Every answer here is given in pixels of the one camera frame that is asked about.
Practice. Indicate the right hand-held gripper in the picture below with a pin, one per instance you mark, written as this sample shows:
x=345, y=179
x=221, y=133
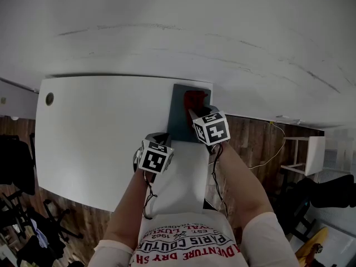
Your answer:
x=217, y=131

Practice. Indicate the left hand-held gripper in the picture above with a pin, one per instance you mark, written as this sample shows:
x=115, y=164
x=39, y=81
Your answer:
x=153, y=160

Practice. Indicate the red object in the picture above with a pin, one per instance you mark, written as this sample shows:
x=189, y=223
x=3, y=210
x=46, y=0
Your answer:
x=194, y=100

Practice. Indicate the dark teal rectangular mat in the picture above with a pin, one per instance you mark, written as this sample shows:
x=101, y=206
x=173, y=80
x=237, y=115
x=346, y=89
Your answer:
x=176, y=115

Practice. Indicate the person's left forearm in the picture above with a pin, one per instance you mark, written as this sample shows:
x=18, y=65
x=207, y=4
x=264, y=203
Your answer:
x=128, y=204

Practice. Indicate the person's right forearm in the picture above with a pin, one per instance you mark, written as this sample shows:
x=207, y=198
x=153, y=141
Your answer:
x=239, y=182

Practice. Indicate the white printed shirt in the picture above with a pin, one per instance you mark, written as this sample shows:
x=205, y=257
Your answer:
x=172, y=222

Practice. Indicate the white stool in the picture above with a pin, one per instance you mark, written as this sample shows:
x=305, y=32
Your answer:
x=315, y=154

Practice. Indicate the black chair caster base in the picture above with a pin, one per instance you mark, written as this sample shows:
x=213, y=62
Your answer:
x=59, y=218

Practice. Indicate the white vent grille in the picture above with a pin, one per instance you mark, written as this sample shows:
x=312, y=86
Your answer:
x=333, y=160

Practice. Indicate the black office chair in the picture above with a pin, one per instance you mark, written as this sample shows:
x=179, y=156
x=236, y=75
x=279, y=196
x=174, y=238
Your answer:
x=14, y=163
x=328, y=193

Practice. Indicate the pale blue cloth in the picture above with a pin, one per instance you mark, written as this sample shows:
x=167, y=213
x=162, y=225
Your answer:
x=40, y=232

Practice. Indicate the yellow round board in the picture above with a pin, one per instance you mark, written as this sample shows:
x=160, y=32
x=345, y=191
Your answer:
x=317, y=238

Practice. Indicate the white wall outlet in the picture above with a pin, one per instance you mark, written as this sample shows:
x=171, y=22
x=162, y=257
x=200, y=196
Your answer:
x=287, y=119

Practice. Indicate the beige wall socket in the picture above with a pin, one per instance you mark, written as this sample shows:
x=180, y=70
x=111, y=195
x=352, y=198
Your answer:
x=2, y=100

